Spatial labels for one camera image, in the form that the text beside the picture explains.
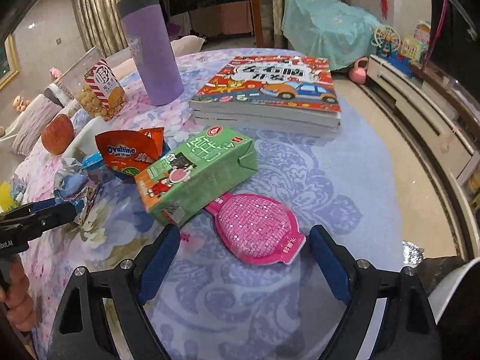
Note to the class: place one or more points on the orange red snack packet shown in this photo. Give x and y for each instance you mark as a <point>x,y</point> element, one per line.
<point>127,150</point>

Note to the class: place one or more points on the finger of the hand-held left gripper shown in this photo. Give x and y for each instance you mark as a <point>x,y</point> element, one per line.
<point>56,215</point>
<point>52,204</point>

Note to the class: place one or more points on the thick white-edged book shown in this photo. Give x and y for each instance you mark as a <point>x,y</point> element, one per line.
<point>262,123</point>

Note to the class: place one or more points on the person's left hand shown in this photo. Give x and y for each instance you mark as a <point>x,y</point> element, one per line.
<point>18,303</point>

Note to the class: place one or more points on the teal cloth cover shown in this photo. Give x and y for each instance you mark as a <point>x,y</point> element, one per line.
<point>326,30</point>

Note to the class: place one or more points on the purple thermos bottle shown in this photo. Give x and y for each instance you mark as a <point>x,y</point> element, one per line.
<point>153,45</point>

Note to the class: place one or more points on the beige plush toy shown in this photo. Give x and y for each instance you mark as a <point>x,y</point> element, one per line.
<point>20,104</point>

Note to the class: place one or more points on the gold picture frame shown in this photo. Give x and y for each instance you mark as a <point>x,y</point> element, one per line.
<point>8,63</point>

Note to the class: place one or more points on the pink sequined packet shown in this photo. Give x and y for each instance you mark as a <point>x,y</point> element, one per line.
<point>258,228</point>

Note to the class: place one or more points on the blue toy base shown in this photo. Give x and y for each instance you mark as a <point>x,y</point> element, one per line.
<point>399,63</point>

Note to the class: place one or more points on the green drink carton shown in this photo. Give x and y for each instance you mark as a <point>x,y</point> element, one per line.
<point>198,172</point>

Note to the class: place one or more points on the silver glitter mat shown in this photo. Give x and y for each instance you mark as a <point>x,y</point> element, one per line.
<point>412,253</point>

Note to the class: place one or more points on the silver blue foil wrapper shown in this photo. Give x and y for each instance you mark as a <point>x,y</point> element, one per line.
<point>75,191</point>

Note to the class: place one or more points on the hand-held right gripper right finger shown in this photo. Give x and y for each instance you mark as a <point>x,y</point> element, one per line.
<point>330,266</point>

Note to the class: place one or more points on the red apple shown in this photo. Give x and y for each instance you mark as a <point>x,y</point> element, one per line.
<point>57,135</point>

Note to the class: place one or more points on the black bin with white rim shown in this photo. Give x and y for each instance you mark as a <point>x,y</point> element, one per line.
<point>453,285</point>

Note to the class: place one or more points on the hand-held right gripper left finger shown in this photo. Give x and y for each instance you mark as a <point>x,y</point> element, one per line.
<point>161,264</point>

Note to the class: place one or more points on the yellow plastic piece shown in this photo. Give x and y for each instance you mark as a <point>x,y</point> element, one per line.
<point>5,197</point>

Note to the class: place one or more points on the pink kettlebell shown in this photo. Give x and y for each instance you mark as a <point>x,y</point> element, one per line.
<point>359,71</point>

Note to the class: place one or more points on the ferris wheel toy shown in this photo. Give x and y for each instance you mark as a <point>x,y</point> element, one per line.
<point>384,41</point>

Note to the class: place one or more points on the wooden sliding glass door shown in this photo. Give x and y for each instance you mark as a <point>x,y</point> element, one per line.
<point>210,3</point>

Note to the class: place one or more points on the pink plush toy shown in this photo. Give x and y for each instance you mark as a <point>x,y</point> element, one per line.
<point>56,72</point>

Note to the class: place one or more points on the colourful children's book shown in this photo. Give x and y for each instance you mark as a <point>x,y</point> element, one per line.
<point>262,82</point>

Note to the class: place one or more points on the colourful toy board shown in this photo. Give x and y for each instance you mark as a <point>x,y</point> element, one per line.
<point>414,50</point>

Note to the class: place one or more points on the pink striped cushion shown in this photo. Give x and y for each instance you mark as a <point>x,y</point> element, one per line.
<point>62,95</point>
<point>35,127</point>

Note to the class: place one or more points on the white television cabinet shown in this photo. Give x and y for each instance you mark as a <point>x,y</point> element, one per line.
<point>420,108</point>

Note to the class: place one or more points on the clear jar of snack balls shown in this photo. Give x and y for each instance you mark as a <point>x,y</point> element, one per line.
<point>99,93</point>

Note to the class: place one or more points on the black television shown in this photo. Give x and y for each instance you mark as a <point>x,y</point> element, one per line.
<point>457,26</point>

